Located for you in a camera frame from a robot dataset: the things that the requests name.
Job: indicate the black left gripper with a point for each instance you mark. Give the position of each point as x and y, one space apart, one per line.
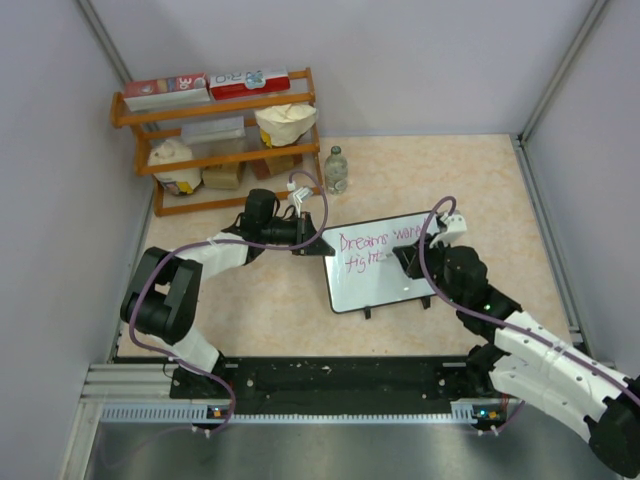
303 229

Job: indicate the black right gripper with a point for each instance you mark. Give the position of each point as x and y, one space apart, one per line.
411 266

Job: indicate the black framed whiteboard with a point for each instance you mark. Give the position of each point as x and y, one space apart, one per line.
357 277

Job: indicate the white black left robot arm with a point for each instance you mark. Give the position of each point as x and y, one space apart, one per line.
161 300

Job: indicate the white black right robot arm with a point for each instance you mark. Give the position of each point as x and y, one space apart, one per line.
523 359

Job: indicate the clear glass bottle green cap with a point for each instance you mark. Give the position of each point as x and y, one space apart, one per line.
336 171

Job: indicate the tan cardboard box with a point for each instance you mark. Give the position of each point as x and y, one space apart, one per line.
226 176

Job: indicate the cream paper bag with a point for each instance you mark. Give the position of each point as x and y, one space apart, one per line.
283 125

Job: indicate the clear plastic container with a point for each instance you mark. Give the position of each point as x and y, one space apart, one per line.
220 137

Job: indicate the orange wooden shelf rack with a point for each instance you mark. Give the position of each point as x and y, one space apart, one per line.
177 173

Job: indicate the red white box right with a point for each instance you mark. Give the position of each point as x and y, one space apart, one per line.
248 83

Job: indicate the red white box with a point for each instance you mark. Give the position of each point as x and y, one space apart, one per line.
159 93
248 83

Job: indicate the red white box left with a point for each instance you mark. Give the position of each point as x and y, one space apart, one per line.
159 93

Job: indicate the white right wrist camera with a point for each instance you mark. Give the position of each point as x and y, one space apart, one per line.
451 228

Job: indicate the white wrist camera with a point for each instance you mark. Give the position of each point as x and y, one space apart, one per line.
298 195
451 228

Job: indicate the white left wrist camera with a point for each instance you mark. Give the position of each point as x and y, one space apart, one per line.
298 195

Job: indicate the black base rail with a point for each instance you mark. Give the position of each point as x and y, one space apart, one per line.
352 385

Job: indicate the grey slotted cable duct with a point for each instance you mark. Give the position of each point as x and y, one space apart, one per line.
459 413

